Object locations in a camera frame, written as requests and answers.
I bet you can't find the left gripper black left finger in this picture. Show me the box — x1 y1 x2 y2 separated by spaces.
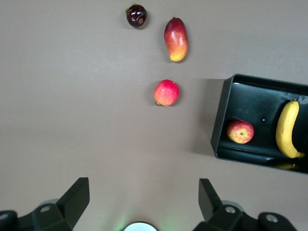
0 177 90 231

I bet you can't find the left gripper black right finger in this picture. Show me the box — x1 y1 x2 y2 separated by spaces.
193 178 298 231

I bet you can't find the red yellow apple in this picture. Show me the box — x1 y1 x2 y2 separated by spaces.
227 119 255 145

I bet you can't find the yellow banana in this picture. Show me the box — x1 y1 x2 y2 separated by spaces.
275 99 306 159

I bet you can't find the black plastic box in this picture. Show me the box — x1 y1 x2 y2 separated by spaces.
210 73 308 174

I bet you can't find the red pomegranate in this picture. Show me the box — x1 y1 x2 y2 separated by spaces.
153 79 180 107

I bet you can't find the red yellow mango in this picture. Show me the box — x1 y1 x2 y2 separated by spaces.
164 16 189 63

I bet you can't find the dark purple mangosteen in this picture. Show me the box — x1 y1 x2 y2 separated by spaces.
126 3 148 29

